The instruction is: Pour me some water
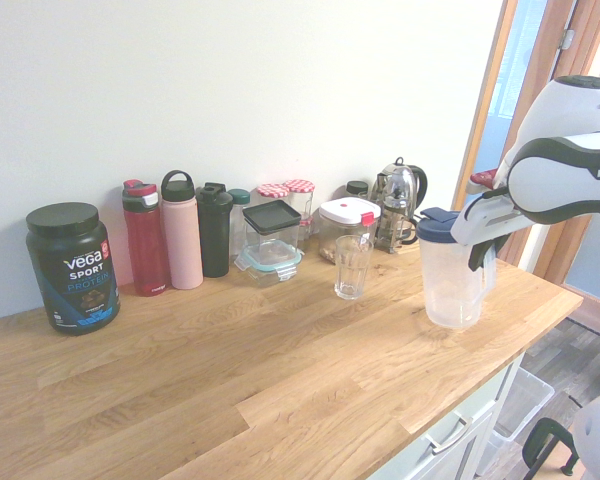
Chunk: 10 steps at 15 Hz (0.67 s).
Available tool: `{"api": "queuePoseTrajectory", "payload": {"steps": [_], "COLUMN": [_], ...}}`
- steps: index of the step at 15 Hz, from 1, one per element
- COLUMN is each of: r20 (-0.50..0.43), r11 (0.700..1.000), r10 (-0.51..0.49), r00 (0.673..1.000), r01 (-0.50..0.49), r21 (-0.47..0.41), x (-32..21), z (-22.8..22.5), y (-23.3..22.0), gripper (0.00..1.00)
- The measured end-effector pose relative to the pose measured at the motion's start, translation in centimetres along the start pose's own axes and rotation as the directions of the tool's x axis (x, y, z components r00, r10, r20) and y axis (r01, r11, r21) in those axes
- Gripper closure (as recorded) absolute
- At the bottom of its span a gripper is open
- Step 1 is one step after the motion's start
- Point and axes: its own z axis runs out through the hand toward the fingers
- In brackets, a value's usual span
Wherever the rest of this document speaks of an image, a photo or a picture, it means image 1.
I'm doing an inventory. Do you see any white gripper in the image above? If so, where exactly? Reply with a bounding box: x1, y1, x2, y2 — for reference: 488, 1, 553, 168
449, 192, 526, 274

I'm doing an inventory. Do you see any clear pitcher with blue lid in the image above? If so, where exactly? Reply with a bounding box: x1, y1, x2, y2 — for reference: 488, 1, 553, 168
415, 206, 499, 330

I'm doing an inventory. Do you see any red water bottle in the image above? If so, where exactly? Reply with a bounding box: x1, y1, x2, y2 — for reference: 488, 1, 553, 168
121, 178, 170, 298

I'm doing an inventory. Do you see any glass French press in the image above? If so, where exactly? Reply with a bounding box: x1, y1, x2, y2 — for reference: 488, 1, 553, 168
377, 174, 417, 255

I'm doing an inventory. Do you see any clear drinking glass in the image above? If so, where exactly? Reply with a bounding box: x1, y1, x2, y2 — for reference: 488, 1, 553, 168
333, 234, 375, 301

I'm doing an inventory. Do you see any cereal container with white lid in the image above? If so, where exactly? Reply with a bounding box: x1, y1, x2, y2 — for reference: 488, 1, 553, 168
318, 197, 383, 265

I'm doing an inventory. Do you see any clear plastic storage bin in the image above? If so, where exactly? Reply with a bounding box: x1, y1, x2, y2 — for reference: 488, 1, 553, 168
472, 367, 556, 480

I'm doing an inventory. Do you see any green black clamp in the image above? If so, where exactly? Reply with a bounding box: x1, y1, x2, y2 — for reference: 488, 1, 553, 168
522, 417, 579, 480

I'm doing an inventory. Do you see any white base cabinet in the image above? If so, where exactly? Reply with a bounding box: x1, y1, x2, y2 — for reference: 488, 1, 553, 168
379, 349, 529, 480

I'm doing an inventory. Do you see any tall jar red checkered lid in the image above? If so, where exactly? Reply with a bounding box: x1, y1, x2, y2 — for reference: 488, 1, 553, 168
283, 178, 316, 224
256, 182, 287, 204

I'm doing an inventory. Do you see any square container with black lid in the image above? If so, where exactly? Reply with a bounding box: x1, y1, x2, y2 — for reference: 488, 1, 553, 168
241, 199, 303, 251

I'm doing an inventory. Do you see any glass container with teal lid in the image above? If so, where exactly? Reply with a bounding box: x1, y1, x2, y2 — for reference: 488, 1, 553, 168
233, 242, 305, 289

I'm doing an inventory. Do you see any clear jar with green lid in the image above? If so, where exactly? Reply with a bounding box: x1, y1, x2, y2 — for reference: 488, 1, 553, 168
227, 187, 252, 256

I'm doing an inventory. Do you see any black shaker bottle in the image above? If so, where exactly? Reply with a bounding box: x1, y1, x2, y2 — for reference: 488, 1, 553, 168
194, 181, 234, 279

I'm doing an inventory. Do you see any pink bottle with black cap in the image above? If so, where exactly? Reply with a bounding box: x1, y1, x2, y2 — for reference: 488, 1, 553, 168
159, 169, 205, 290

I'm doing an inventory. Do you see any black protein powder tub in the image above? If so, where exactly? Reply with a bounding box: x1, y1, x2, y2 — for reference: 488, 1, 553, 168
24, 201, 122, 337

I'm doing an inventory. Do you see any wooden door frame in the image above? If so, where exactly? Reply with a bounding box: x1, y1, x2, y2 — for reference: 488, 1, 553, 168
452, 0, 600, 346

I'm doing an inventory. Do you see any silver drawer handle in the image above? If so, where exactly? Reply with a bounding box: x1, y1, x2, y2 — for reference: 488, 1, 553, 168
423, 412, 474, 454

